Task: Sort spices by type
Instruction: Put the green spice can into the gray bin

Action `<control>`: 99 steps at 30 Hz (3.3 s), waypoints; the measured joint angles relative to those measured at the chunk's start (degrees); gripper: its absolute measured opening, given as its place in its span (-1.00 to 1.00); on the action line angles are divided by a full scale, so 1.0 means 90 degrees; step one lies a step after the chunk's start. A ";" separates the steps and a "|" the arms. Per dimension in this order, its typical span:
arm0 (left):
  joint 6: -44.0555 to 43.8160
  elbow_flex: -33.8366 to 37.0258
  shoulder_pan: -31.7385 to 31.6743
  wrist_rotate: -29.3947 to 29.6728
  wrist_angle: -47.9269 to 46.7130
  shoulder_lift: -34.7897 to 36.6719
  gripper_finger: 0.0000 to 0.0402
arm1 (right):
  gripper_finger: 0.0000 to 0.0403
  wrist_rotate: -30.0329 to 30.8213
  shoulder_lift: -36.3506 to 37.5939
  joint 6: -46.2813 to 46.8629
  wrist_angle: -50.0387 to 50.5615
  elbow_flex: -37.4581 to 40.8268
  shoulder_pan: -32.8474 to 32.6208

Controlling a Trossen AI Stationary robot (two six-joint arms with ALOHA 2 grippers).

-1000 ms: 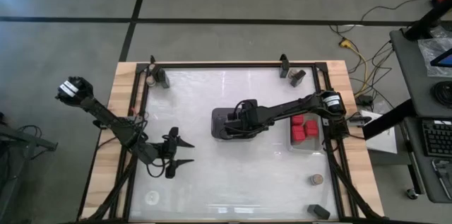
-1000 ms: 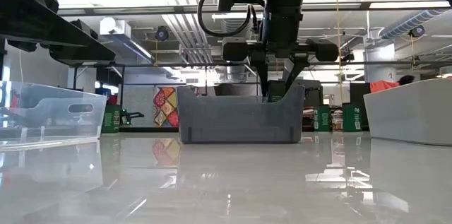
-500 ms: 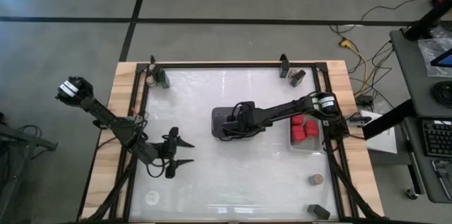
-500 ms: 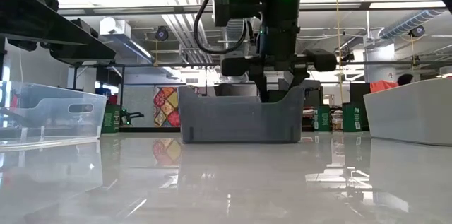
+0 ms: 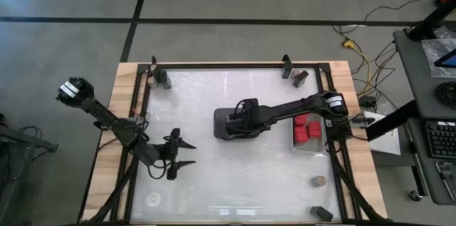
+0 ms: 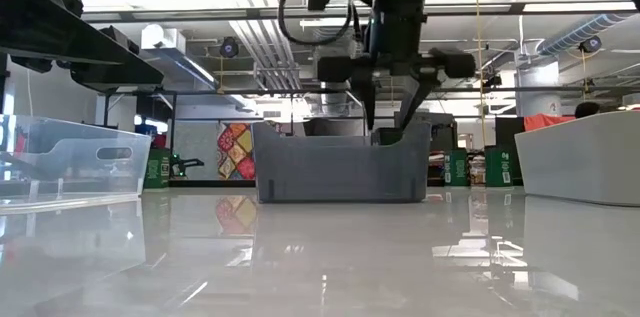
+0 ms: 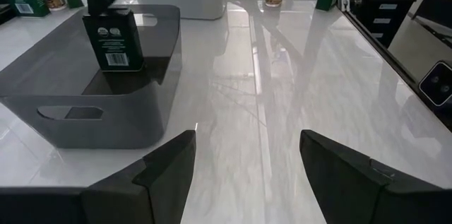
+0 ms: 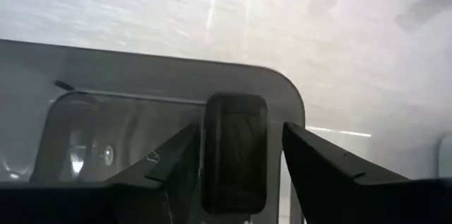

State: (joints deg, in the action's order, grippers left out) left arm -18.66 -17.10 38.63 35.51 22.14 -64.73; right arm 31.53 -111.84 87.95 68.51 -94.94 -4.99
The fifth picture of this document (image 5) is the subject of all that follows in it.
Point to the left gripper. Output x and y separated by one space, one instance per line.
169 153

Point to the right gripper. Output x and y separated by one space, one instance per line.
246 119

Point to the black block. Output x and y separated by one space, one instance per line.
320 213

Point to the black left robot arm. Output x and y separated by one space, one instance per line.
103 112

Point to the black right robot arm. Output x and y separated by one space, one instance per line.
292 108

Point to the dark grey plastic bin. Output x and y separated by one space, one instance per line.
219 126

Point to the clear glass spice jar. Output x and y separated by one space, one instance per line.
153 199

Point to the white translucent plastic bin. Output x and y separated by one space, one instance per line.
308 147

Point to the small black clamp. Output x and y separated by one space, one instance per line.
154 59

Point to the black power adapter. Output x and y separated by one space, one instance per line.
367 100

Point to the white paper sheet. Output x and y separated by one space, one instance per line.
386 144

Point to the black diagonal desk bar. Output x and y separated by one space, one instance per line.
392 120

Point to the grey metal stand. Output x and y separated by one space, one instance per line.
21 137

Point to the grey office desk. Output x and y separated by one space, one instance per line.
417 76

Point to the grey caster wheel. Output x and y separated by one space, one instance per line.
415 195

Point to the black computer keyboard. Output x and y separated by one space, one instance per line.
441 140

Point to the clear plastic bag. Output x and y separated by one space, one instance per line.
432 49

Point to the grey metal hand tool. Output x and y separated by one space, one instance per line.
445 172

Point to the monitor with blue screen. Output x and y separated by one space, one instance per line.
449 60

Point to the black aluminium table frame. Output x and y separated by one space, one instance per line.
231 65

